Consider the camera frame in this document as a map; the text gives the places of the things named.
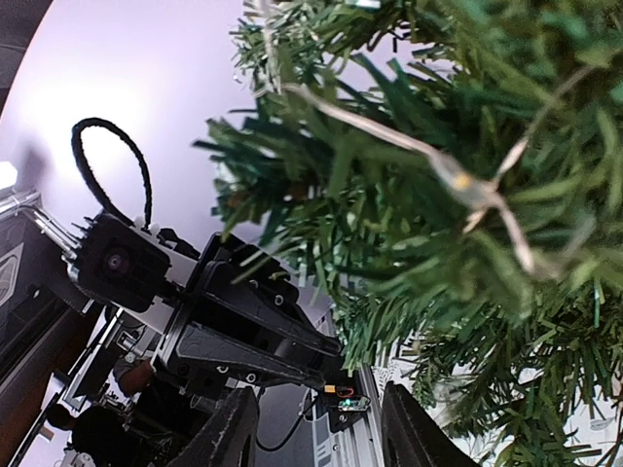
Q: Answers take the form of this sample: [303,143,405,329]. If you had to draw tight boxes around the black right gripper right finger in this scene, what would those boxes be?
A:
[381,381,478,467]

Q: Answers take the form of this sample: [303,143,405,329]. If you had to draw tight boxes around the front aluminium rail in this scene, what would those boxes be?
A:
[311,367,385,467]

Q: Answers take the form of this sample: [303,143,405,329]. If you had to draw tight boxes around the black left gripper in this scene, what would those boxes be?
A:
[158,233,341,394]

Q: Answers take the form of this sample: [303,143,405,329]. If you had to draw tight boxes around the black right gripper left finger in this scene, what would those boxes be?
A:
[166,387,257,467]

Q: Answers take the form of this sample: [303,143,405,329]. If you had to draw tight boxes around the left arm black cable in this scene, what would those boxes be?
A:
[70,117,155,230]

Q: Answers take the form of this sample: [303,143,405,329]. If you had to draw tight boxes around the thin fairy light string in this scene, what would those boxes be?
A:
[252,0,600,283]

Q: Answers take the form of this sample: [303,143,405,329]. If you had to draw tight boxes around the small green christmas tree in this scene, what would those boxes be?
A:
[202,1,622,466]

